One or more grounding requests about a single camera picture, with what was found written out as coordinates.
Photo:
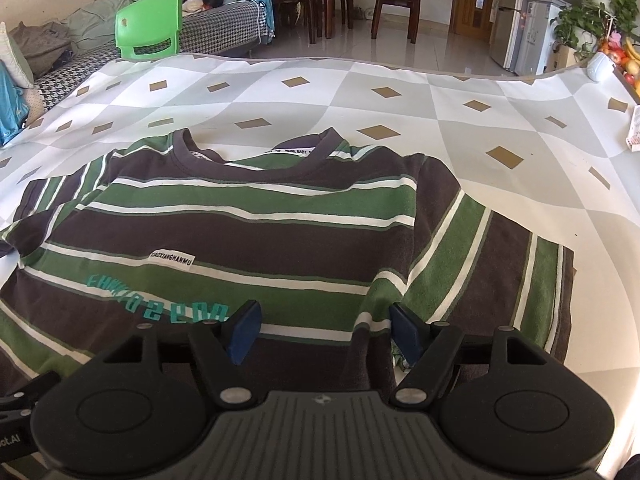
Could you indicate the pink cloth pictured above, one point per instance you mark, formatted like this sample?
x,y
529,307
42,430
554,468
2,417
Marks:
x,y
192,6

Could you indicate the blue cartoon print cloth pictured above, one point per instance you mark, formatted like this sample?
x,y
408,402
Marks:
x,y
262,5

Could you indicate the white chest freezer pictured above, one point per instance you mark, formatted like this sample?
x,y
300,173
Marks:
x,y
537,35

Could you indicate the diamond patterned table cover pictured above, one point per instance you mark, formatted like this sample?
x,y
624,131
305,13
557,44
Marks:
x,y
500,110

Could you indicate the green plastic chair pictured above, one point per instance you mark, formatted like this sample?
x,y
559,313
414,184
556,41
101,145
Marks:
x,y
150,20

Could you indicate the person's dark clothing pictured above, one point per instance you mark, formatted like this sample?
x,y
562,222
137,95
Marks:
x,y
632,467

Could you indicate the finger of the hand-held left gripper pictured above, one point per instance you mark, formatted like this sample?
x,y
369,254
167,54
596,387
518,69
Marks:
x,y
35,385

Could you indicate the grey pillow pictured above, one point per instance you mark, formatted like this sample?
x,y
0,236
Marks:
x,y
12,55

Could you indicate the potted green plant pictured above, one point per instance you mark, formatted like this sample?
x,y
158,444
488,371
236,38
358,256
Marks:
x,y
595,5

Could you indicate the houndstooth covered sofa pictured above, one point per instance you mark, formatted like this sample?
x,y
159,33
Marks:
x,y
215,25

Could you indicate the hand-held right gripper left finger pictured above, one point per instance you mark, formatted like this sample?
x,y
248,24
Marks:
x,y
245,330

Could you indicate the grey-green blanket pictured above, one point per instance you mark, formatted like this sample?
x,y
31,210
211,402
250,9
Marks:
x,y
105,10

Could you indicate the white printed packet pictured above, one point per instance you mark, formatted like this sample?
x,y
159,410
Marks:
x,y
635,130

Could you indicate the green brown striped t-shirt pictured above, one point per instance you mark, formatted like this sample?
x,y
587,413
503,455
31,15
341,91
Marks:
x,y
250,240

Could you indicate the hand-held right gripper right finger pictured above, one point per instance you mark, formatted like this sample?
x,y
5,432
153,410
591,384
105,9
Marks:
x,y
407,332

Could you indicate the light blue printed garment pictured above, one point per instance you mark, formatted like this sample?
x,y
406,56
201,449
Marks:
x,y
10,105

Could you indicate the grey garment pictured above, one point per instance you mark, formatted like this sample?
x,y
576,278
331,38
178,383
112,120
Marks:
x,y
42,45

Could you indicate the pile of fruit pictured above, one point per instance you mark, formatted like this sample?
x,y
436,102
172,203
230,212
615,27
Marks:
x,y
622,52

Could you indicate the cardboard box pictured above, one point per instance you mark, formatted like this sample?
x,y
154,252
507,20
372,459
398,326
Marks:
x,y
565,60

